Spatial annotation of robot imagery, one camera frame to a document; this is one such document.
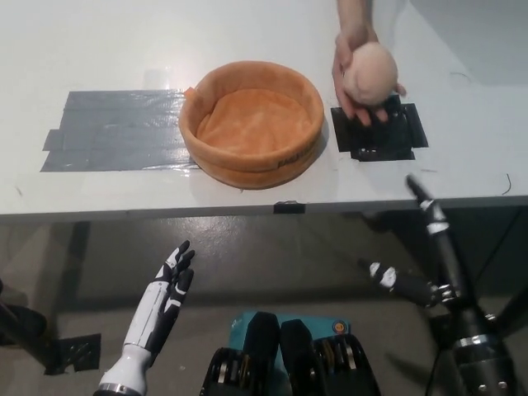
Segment person's bare hand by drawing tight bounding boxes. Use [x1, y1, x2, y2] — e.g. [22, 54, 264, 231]
[331, 30, 408, 125]

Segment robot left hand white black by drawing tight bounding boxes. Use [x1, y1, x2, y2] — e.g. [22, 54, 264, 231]
[122, 240, 196, 356]

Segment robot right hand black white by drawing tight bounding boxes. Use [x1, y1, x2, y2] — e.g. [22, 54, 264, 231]
[356, 173, 502, 348]

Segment pink plush dumpling toy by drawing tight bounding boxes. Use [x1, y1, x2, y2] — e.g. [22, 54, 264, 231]
[342, 40, 399, 110]

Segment teal robot body top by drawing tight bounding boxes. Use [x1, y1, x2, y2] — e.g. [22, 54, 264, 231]
[229, 310, 352, 361]

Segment robot body black ribbed blocks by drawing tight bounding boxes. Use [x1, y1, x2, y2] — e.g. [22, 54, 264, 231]
[200, 311, 383, 396]

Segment black tape square patch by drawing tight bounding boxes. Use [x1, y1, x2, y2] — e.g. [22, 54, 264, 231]
[331, 93, 429, 163]

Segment dark table leg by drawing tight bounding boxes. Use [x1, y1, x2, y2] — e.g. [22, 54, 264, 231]
[52, 221, 92, 317]

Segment orange plush round basket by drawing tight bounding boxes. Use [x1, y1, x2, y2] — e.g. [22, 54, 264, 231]
[178, 60, 325, 191]

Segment black floor tape patch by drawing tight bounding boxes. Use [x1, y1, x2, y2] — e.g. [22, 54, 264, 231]
[48, 332, 102, 375]

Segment dark object at floor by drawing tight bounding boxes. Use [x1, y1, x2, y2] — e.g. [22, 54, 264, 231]
[0, 276, 49, 361]

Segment grey duct tape patch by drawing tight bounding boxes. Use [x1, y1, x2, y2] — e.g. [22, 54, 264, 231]
[40, 90, 198, 175]

